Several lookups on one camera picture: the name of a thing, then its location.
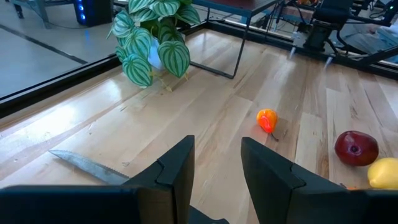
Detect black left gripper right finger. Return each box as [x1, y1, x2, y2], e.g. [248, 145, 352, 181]
[241, 136, 398, 224]

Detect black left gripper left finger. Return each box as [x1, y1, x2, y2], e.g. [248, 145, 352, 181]
[0, 134, 196, 224]

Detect dark red toy apple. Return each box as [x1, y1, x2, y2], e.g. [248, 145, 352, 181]
[334, 130, 380, 167]

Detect yellow toy lemon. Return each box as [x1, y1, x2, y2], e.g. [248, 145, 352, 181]
[367, 157, 398, 190]

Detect artificial striped green leaf plant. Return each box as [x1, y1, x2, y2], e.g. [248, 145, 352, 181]
[106, 0, 202, 93]

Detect black computer tower blue lights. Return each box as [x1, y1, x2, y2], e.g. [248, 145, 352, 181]
[73, 0, 113, 28]

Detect black perforated metal shelf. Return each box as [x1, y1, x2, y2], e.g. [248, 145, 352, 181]
[186, 0, 282, 80]

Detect black handled serrated knife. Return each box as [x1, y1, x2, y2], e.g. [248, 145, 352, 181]
[48, 149, 131, 187]

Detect black aluminium rig frame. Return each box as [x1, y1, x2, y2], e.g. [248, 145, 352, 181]
[0, 20, 398, 119]

